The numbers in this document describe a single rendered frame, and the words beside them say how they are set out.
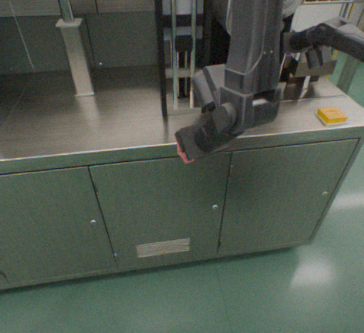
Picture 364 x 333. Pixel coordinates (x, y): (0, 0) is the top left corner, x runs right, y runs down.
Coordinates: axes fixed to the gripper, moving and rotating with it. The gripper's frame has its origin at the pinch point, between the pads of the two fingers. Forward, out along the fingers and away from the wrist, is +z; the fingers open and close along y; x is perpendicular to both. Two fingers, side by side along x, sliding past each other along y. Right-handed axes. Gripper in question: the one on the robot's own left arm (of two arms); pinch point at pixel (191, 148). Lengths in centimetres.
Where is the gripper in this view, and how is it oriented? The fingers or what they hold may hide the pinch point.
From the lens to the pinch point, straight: 64.8
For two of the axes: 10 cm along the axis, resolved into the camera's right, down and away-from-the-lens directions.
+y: -8.9, 2.8, -3.7
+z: -3.1, 2.3, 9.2
